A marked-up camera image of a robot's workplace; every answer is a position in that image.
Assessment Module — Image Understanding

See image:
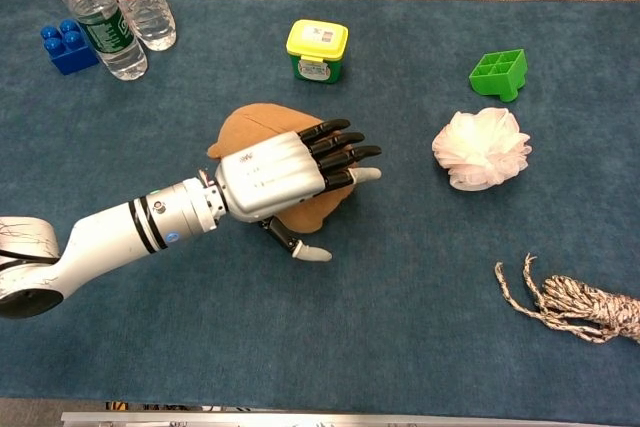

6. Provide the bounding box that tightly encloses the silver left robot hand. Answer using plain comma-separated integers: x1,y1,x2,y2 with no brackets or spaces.
214,118,384,263

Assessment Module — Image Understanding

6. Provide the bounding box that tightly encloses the brown plush toy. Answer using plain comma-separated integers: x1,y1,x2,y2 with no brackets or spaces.
207,102,358,235

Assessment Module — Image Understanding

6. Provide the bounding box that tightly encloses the blue toy building block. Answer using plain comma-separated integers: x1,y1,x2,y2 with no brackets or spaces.
40,18,100,76

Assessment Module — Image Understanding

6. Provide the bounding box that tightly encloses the green jar with yellow lid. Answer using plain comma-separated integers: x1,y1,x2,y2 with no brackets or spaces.
285,18,350,84

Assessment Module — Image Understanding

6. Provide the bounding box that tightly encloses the blue table cloth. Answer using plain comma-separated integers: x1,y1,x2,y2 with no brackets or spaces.
0,0,640,420

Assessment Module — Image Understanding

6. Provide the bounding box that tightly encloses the water bottle with red label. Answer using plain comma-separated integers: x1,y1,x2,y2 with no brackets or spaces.
96,0,178,53

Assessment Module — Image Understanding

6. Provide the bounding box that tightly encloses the white mesh bath sponge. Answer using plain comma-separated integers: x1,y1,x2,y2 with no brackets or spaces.
431,106,533,193

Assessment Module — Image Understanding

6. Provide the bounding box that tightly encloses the water bottle with green label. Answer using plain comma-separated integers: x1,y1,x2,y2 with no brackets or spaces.
42,0,150,82

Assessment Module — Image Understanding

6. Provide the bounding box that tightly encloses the green plastic grid block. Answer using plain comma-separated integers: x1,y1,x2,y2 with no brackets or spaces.
468,48,529,104

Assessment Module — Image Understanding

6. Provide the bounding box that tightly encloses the aluminium frame rail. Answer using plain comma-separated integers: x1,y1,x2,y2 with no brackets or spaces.
60,410,640,427

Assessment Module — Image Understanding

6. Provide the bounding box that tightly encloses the braided camouflage rope bundle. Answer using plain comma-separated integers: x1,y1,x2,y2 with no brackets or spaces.
494,252,640,345

